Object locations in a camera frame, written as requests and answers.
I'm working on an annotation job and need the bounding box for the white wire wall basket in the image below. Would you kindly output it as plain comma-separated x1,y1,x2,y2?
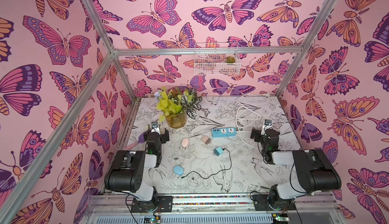
193,42,241,77

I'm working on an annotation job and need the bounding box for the aluminium cage frame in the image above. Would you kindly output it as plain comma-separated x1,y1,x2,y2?
0,0,350,224

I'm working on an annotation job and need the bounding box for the potted plant in glass jar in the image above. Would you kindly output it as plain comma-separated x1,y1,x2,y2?
154,87,202,129

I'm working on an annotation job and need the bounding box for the small green succulent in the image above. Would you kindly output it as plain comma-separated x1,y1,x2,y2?
225,56,236,64

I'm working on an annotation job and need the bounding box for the pink earbud case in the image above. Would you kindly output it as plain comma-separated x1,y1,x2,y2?
181,138,189,149

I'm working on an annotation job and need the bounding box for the white power strip cord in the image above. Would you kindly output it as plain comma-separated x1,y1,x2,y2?
235,94,271,149

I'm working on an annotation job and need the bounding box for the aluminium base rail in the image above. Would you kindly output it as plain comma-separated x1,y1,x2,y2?
81,193,347,224

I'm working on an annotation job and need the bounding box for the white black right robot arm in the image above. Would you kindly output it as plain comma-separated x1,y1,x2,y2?
250,128,341,210

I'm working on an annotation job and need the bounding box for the teal usb charger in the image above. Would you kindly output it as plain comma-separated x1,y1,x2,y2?
213,147,224,156

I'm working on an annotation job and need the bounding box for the blue power strip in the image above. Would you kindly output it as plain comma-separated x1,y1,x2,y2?
211,127,237,138

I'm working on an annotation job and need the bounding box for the pink usb charger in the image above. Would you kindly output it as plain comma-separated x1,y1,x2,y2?
201,136,211,145

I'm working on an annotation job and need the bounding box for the blue earbud case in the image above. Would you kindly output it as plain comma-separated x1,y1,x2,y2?
173,165,184,176

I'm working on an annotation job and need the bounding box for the pink purple hairbrush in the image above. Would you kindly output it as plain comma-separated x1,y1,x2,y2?
123,133,145,151

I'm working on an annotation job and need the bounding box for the black usb cable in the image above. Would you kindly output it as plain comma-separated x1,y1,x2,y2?
180,148,233,180

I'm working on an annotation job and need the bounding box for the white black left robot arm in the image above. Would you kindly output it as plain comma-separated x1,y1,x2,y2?
104,130,172,213

